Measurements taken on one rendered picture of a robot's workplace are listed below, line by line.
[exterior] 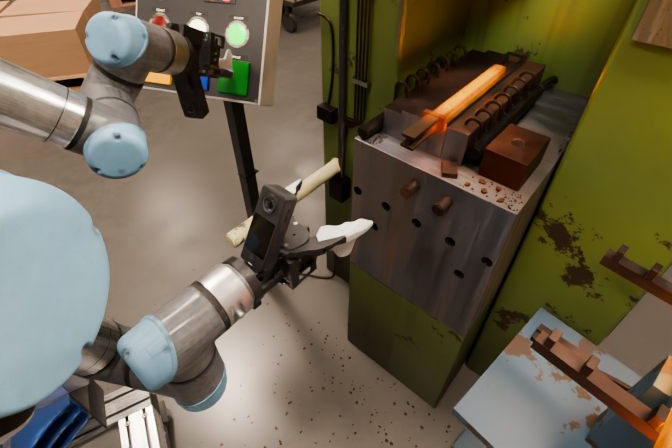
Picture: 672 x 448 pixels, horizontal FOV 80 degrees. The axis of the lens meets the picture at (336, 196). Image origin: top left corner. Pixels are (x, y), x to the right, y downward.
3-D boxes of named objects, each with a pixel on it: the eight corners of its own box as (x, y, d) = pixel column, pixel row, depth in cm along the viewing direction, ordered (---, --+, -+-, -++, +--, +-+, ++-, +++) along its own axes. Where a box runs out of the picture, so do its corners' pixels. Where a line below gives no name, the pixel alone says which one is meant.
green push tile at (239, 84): (246, 95, 93) (249, 62, 91) (216, 91, 94) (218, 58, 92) (249, 96, 95) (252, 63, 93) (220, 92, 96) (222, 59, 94)
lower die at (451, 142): (460, 167, 83) (469, 132, 77) (381, 132, 93) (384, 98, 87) (536, 93, 107) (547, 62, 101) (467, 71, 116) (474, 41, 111)
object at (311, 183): (238, 253, 108) (234, 239, 104) (225, 243, 110) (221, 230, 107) (343, 174, 132) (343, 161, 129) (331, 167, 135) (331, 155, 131)
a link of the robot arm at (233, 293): (187, 270, 51) (228, 307, 47) (217, 249, 54) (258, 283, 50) (201, 304, 56) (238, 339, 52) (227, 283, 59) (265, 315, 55)
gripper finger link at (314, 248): (340, 228, 60) (283, 238, 59) (340, 220, 59) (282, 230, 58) (348, 252, 57) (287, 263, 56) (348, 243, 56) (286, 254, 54)
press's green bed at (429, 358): (434, 409, 134) (464, 339, 103) (346, 340, 153) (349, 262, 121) (504, 299, 166) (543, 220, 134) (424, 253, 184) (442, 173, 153)
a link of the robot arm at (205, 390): (171, 352, 63) (150, 315, 56) (239, 367, 61) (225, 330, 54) (144, 404, 57) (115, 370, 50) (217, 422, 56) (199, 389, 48)
